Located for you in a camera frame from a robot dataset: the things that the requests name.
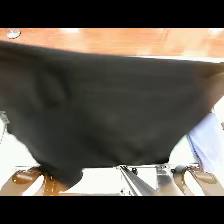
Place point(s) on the black garment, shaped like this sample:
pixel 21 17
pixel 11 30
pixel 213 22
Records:
pixel 106 110

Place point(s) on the blue garment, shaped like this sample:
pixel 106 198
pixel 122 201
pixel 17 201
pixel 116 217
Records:
pixel 208 143

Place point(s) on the silver frame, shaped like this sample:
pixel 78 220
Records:
pixel 140 183

